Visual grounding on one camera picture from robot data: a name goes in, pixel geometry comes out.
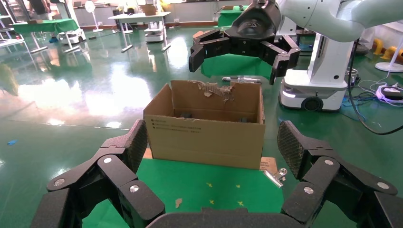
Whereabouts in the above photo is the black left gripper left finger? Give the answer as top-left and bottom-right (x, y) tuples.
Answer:
(29, 119), (166, 228)

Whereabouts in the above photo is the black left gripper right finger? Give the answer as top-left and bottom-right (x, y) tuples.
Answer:
(277, 120), (403, 228)

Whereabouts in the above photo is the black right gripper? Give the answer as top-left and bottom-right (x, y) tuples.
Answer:
(188, 0), (301, 86)

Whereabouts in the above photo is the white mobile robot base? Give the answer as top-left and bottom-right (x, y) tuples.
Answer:
(144, 21), (167, 43)
(58, 28), (86, 45)

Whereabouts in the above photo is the grey bar behind carton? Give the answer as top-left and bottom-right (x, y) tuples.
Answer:
(221, 76), (262, 85)

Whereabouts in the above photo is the large open cardboard carton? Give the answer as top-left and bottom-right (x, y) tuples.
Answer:
(143, 79), (266, 171)

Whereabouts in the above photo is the cardboard box on table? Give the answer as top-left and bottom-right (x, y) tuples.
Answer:
(140, 3), (158, 16)

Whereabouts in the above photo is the small green covered table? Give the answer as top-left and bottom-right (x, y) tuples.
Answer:
(217, 4), (249, 28)

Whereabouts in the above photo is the silver binder clip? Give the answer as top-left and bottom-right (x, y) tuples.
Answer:
(264, 168), (288, 189)

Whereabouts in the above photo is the green table cloth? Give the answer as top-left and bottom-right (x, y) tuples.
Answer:
(82, 157), (286, 228)

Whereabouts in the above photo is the white wheeled robot body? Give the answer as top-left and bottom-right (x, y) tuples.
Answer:
(278, 16), (356, 112)

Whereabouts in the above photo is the white power strip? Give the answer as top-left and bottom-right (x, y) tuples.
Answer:
(376, 84), (403, 103)

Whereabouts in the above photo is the white work table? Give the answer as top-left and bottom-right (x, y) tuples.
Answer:
(108, 12), (172, 53)

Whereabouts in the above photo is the white round stand base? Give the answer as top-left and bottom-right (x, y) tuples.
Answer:
(374, 34), (403, 74)

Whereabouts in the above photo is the yellow floor object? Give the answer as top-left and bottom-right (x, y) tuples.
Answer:
(372, 38), (385, 57)
(381, 45), (403, 61)

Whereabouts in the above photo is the white standing fan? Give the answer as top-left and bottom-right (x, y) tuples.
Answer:
(84, 0), (104, 33)

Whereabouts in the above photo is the long green covered table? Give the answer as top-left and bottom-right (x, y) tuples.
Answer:
(12, 18), (79, 36)

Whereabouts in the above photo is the person in dark shirt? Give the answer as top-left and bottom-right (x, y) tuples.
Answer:
(28, 0), (48, 20)

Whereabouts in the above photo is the long black hanging cable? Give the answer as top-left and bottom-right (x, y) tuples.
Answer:
(347, 39), (403, 136)

